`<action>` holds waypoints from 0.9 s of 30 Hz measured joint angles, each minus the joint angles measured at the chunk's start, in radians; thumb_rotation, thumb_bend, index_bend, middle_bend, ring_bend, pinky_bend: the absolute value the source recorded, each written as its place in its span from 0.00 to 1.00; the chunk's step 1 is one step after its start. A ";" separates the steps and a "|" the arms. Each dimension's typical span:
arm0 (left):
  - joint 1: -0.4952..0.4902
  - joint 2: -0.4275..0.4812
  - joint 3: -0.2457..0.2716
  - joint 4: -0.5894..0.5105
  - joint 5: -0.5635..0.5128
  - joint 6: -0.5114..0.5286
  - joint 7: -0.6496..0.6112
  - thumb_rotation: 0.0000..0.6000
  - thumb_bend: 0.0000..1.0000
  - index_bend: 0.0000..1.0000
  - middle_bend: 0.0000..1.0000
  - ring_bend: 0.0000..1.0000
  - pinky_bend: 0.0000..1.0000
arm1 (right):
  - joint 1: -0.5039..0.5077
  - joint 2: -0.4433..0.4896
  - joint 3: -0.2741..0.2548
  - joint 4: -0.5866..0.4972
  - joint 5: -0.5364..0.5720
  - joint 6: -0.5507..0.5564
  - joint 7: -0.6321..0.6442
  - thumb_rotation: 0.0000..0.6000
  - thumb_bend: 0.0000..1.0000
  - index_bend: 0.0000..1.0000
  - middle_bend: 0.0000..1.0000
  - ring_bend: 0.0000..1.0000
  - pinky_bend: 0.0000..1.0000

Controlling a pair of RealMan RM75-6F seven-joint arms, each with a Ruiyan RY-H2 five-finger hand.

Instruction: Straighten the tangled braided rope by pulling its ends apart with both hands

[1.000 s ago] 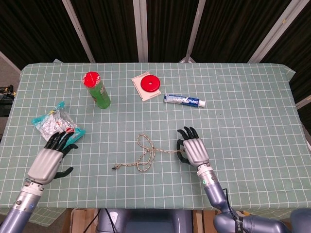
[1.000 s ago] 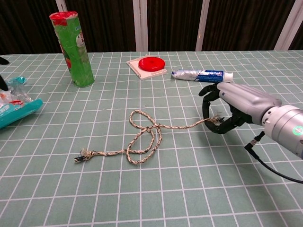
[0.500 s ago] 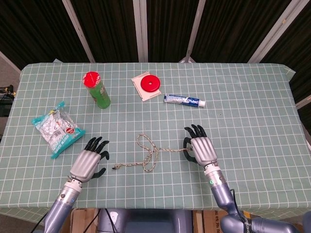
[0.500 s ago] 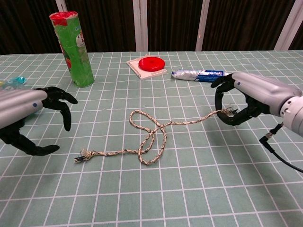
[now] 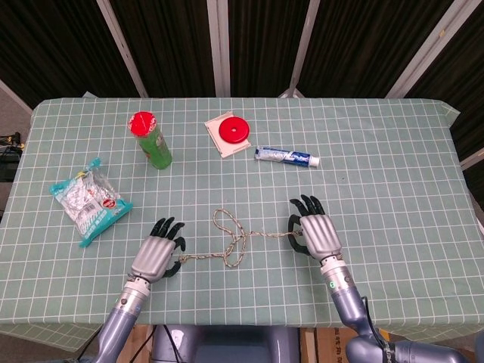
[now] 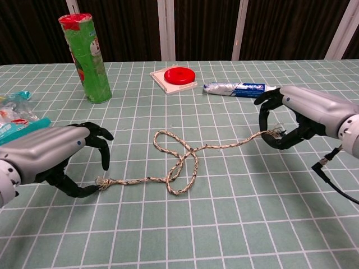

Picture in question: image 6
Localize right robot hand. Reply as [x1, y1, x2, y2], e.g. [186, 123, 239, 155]
[254, 85, 359, 151]

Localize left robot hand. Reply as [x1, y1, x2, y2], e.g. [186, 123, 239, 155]
[0, 122, 114, 198]

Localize braided beige black rope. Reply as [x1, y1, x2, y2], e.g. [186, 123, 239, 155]
[95, 126, 287, 196]

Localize teal plastic snack bag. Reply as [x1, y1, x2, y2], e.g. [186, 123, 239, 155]
[0, 90, 52, 146]

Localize blue white toothpaste tube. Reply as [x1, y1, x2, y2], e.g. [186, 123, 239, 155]
[202, 82, 278, 99]

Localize green chips can red lid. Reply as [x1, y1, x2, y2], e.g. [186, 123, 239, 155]
[58, 12, 113, 105]

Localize red round disc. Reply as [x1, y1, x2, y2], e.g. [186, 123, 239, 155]
[164, 67, 196, 85]

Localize red disc on white base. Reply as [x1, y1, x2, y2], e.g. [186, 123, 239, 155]
[149, 64, 199, 96]

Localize green checkered tablecloth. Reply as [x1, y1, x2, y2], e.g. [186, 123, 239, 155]
[0, 58, 359, 269]

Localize black cable with plug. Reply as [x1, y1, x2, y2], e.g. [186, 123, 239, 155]
[311, 145, 359, 205]

